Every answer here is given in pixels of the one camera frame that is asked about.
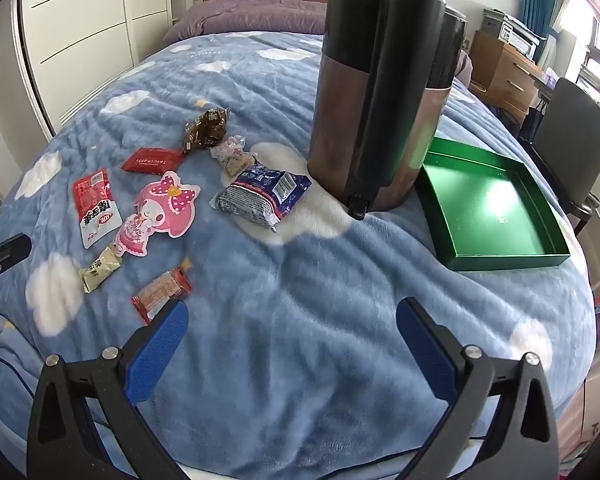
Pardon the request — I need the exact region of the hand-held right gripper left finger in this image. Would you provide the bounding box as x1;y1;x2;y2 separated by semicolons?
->
26;300;190;480

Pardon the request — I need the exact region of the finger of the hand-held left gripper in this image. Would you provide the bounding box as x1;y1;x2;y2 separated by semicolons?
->
0;234;32;318

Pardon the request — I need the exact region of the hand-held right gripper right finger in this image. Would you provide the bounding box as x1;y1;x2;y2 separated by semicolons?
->
396;297;561;480

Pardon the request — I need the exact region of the red clear-window snack packet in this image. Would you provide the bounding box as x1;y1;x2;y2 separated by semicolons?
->
131;267;193;325

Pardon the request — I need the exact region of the small beige snack packet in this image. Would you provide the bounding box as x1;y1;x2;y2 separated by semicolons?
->
79;242;126;294

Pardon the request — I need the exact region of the red and white snack packet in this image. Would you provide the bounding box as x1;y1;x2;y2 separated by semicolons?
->
72;167;123;250

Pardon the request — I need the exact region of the pink cartoon character packet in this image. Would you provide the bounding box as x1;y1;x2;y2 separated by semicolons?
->
111;171;202;258

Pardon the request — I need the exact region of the green tray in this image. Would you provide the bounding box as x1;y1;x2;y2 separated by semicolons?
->
415;136;572;272

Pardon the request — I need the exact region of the blue and white snack packet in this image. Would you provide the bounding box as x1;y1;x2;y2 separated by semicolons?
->
209;157;313;233

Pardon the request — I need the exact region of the clear pink cartoon snack packet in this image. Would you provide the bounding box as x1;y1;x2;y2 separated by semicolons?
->
210;135;256;177

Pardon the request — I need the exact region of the blue cloud print blanket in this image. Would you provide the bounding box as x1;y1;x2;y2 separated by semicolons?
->
0;30;598;480

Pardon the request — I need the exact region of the small red snack packet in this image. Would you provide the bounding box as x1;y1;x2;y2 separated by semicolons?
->
121;146;187;176

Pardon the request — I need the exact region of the brown snack packet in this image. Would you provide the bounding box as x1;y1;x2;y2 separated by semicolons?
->
182;108;231;153

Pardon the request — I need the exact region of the brown and black electric kettle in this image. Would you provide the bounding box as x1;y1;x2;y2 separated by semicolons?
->
307;0;468;221

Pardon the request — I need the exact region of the white wardrobe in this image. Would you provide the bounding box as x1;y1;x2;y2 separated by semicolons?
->
10;0;221;141

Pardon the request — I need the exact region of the dark grey chair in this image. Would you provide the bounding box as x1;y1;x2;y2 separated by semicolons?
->
522;77;600;233

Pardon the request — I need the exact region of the wooden drawer chest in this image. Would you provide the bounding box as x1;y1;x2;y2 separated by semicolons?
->
467;30;546;111

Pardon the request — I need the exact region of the grey printer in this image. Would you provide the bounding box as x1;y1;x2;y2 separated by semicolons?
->
482;7;548;58

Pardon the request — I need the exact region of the purple pillow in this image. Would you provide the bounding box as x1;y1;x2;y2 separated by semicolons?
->
162;0;331;43

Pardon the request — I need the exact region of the black cable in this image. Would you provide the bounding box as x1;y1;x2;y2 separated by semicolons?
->
0;345;41;403

